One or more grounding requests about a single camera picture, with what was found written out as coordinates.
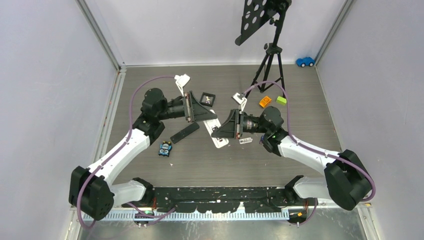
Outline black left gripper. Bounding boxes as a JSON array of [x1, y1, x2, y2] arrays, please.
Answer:
[[157, 91, 217, 123]]

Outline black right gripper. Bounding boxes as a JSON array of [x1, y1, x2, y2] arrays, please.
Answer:
[[211, 109, 270, 140]]

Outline black tripod stand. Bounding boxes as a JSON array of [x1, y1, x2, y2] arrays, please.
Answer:
[[234, 0, 293, 93]]

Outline blue robot face toy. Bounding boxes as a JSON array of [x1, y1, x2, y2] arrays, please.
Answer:
[[158, 141, 172, 157]]

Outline orange toy brick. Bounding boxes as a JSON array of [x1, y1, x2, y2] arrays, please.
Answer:
[[259, 95, 272, 108]]

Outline blue toy car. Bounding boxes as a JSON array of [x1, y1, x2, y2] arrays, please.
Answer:
[[295, 56, 315, 68]]

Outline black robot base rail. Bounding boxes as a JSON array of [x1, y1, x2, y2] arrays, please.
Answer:
[[121, 183, 318, 214]]

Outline white remote control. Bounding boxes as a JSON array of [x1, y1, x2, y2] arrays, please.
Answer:
[[202, 114, 230, 149]]

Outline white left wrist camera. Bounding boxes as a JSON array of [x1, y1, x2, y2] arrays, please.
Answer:
[[174, 74, 191, 96]]

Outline green toy brick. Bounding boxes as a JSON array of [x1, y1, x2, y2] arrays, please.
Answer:
[[276, 96, 288, 106]]

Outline black square frame box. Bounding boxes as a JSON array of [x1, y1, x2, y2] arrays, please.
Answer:
[[200, 92, 216, 107]]

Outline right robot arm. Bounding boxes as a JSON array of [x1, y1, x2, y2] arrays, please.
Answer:
[[211, 106, 376, 211]]

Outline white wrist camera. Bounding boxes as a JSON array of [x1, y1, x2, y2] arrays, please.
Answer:
[[231, 92, 248, 112], [174, 74, 191, 96]]

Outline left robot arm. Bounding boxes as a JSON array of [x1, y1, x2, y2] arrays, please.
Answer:
[[68, 88, 218, 221]]

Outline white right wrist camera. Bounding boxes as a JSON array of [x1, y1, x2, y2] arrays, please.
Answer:
[[231, 92, 248, 112]]

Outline white battery cover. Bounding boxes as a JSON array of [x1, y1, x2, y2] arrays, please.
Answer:
[[239, 137, 253, 145]]

